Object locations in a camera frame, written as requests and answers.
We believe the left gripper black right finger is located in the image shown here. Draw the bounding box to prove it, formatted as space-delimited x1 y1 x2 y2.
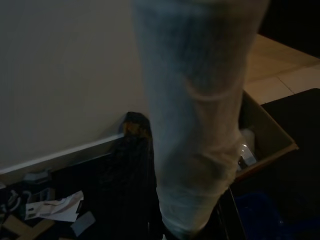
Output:
197 186 245 240

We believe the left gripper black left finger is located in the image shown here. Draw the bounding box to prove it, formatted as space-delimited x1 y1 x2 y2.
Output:
112 111 166 240

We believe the blue dustpan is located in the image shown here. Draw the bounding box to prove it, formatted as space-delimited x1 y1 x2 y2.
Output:
234 191 297 240

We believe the grey card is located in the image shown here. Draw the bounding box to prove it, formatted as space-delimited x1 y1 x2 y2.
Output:
70 211 97 237

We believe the white baseboard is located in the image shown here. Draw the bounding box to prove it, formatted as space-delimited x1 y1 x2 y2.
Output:
0 133 125 176

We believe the clear plastic bottle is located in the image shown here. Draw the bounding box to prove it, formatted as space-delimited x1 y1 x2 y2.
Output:
237 127 259 171

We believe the white printed paper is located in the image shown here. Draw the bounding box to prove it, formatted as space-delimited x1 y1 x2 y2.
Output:
24 190 85 223

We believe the brown cardboard box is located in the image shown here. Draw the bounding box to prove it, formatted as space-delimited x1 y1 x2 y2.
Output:
234 89 300 184

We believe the brown cardboard piece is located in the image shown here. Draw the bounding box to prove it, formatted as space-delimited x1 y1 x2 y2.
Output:
2 214 55 240

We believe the dark brown door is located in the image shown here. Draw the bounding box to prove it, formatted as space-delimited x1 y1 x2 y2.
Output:
256 0 320 60

